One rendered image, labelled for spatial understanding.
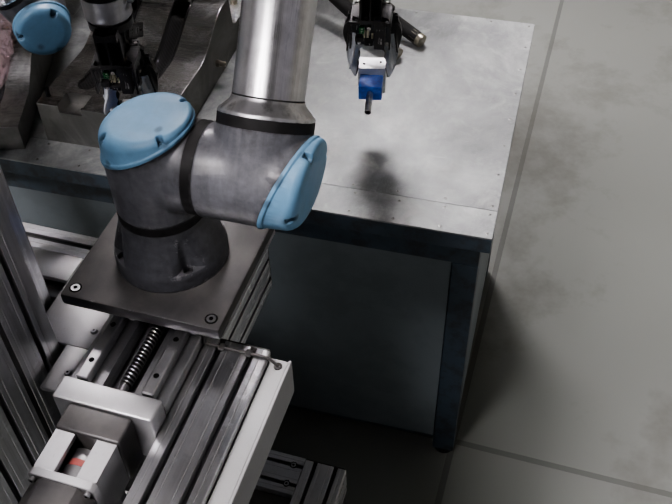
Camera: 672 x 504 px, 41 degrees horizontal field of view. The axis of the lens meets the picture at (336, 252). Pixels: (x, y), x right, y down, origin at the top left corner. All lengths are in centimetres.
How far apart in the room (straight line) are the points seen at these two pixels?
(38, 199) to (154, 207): 90
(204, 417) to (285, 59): 45
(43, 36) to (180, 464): 60
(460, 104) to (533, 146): 121
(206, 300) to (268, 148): 25
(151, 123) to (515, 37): 117
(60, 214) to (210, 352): 84
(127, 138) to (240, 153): 13
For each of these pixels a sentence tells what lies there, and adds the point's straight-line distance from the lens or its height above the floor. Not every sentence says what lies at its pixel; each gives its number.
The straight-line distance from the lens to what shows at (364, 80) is 165.
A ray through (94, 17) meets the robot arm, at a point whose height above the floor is 117.
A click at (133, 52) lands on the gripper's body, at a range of 152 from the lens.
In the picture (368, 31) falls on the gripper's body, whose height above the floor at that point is 106.
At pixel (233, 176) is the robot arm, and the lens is 101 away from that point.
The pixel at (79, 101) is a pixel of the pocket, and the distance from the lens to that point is 181.
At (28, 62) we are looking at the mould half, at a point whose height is 88.
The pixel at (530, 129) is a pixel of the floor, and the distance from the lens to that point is 311.
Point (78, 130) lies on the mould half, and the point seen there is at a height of 84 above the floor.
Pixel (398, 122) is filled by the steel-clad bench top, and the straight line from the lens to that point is 179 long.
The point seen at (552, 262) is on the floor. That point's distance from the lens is 266.
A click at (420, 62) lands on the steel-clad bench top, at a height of 80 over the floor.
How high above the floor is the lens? 190
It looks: 46 degrees down
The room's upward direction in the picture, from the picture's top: 2 degrees counter-clockwise
